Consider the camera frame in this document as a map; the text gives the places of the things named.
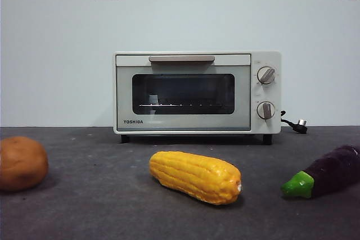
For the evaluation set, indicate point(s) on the glass oven door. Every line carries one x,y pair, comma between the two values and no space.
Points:
182,123

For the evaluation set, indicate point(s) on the yellow corn cob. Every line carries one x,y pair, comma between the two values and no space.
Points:
194,176

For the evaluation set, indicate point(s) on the white toaster oven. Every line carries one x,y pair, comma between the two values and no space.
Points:
267,94

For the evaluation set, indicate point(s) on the purple eggplant with green stem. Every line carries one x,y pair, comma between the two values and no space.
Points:
332,172

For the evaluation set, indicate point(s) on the brown potato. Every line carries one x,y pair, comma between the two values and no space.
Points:
21,164

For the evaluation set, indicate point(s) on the beige oven knob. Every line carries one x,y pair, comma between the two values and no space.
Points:
266,75
265,110

